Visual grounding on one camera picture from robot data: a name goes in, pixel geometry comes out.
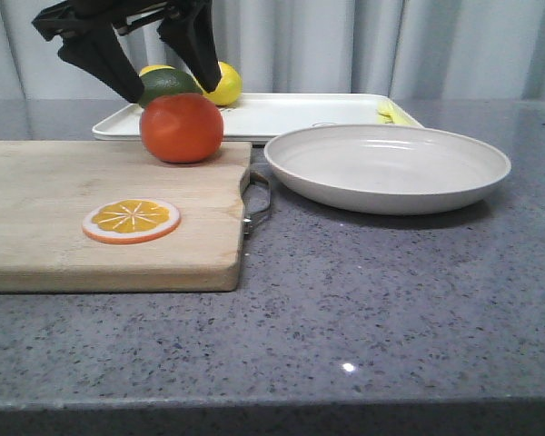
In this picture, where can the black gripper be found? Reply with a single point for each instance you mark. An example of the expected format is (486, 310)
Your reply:
(91, 44)

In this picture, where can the orange fruit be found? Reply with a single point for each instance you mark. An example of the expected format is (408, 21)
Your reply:
(182, 128)

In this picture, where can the beige round plate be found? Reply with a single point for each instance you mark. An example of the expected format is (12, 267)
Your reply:
(386, 169)

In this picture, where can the left yellow lemon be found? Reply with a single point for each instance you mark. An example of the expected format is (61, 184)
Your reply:
(154, 67)

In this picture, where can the yellow lemon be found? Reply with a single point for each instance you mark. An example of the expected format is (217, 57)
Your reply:
(154, 67)
(229, 88)

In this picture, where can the green lime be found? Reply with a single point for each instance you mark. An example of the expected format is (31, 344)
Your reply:
(166, 81)

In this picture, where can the right yellow lemon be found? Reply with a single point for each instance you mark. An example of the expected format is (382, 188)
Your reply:
(229, 88)

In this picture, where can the orange slice toy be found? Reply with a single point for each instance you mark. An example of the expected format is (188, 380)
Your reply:
(131, 221)

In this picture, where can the wooden cutting board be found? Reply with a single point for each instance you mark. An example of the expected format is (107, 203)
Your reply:
(48, 187)

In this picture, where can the yellow plastic fork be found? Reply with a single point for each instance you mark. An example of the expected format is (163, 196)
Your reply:
(388, 112)

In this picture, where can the yellow plastic knife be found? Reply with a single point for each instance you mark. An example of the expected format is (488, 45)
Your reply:
(406, 120)

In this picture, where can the grey curtain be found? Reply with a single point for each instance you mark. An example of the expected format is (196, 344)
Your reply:
(403, 49)

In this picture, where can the metal cutting board handle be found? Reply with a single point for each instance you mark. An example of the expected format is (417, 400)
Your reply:
(257, 199)

